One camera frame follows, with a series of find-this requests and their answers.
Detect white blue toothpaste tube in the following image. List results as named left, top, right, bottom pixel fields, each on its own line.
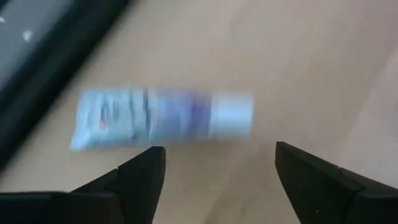
left=69, top=88, right=255, bottom=151

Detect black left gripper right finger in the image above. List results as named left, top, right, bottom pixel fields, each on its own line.
left=275, top=141, right=398, bottom=224

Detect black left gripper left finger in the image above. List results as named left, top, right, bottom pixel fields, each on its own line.
left=0, top=146, right=167, bottom=224

